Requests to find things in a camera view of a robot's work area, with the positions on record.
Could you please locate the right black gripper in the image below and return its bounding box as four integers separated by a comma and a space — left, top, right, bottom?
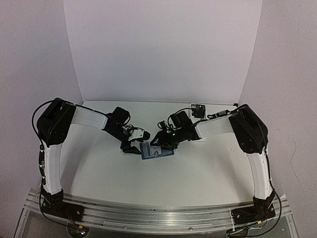
151, 127, 186, 150

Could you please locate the silver credit card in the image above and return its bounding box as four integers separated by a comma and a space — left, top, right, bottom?
143, 146, 162, 159
140, 142, 150, 157

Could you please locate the blue card holder wallet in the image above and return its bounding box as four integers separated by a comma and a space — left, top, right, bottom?
140, 142, 174, 160

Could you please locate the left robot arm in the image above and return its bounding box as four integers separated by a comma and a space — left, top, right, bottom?
32, 98, 149, 195

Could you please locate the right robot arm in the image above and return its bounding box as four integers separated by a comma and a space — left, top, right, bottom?
150, 104, 274, 201

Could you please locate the black credit card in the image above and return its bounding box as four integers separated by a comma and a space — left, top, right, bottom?
191, 104, 206, 119

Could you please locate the white plastic tray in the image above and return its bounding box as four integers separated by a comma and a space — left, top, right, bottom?
189, 104, 206, 124

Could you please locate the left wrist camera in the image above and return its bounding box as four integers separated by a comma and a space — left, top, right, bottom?
128, 128, 151, 141

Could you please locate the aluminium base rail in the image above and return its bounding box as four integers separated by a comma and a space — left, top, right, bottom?
23, 190, 292, 233

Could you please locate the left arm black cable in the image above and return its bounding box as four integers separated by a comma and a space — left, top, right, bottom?
32, 98, 57, 144

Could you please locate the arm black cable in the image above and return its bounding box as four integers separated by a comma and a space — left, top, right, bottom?
229, 193, 285, 235
32, 98, 57, 144

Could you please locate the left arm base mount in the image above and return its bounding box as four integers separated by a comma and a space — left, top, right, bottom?
41, 189, 84, 222

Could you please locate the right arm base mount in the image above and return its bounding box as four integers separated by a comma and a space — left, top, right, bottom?
231, 193, 276, 225

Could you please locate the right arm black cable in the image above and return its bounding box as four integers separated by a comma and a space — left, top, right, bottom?
229, 193, 285, 235

